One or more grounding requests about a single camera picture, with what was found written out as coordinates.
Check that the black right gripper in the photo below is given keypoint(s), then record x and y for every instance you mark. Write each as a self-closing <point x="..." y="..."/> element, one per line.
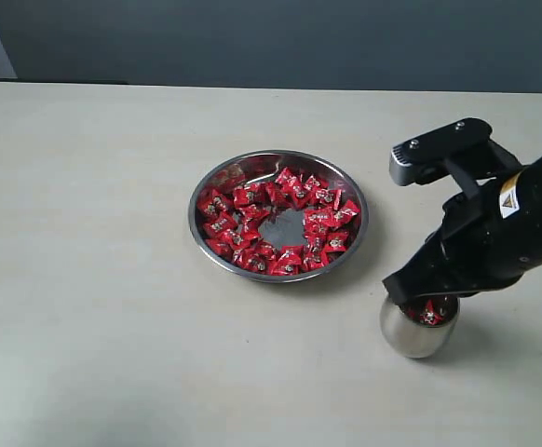
<point x="490" y="236"/>

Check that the red candy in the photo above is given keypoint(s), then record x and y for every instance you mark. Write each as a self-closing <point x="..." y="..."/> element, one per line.
<point x="431" y="312"/>

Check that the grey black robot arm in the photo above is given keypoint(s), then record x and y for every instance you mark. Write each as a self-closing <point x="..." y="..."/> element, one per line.
<point x="484" y="243"/>

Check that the stainless steel cup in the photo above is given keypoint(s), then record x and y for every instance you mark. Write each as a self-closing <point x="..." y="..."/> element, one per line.
<point x="410" y="339"/>

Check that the round stainless steel plate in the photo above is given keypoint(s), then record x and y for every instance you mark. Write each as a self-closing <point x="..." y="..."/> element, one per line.
<point x="268" y="219"/>

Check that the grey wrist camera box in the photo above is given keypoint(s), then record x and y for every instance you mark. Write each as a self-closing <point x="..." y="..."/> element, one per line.
<point x="422" y="159"/>

